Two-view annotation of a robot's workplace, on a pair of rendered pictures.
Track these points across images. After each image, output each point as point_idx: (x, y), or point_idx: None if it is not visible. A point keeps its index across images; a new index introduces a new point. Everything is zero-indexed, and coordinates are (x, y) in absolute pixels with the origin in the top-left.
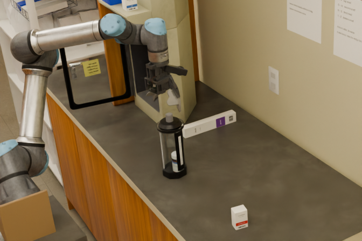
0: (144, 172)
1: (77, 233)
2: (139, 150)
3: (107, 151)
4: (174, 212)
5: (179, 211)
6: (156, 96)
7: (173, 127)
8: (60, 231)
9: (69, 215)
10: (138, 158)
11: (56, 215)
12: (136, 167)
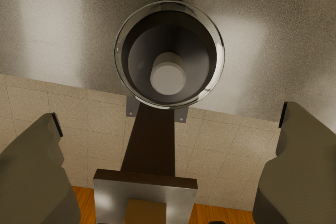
0: None
1: (187, 193)
2: (43, 23)
3: (15, 73)
4: (260, 103)
5: (264, 97)
6: (55, 133)
7: (210, 77)
8: (169, 201)
9: (149, 184)
10: (76, 46)
11: (138, 192)
12: (103, 68)
